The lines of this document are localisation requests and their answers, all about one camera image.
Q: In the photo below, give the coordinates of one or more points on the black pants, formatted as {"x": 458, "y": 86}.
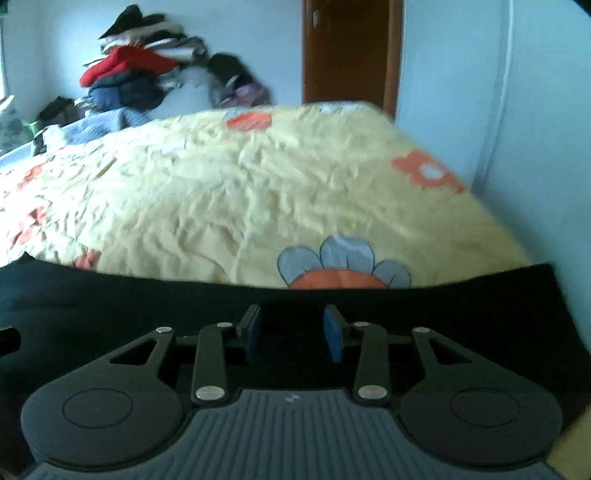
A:
{"x": 92, "y": 304}

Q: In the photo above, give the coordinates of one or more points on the blue quilt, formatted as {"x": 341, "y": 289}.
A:
{"x": 99, "y": 124}

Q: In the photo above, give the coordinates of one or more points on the floral pillow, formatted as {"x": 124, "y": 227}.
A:
{"x": 11, "y": 127}

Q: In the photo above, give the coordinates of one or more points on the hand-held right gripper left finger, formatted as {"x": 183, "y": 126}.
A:
{"x": 253, "y": 333}

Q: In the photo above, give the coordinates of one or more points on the yellow floral blanket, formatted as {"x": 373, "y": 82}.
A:
{"x": 221, "y": 194}

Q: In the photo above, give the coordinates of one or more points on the brown wooden door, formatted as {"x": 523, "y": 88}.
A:
{"x": 346, "y": 50}

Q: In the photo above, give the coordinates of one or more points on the red jacket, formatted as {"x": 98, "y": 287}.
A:
{"x": 124, "y": 62}

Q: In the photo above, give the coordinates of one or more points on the black garment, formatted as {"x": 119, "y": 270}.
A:
{"x": 131, "y": 21}

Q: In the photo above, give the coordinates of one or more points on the black backpack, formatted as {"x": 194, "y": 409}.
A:
{"x": 228, "y": 69}

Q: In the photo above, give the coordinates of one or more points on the dark bag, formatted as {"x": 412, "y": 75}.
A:
{"x": 57, "y": 110}

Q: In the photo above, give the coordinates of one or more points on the navy jacket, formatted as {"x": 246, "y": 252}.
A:
{"x": 124, "y": 92}

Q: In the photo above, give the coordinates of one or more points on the grey plastic bag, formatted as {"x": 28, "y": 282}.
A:
{"x": 189, "y": 94}

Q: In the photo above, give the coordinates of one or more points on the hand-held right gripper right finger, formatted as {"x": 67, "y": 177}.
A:
{"x": 333, "y": 334}

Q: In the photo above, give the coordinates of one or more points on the purple bag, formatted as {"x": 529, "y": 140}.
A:
{"x": 249, "y": 94}

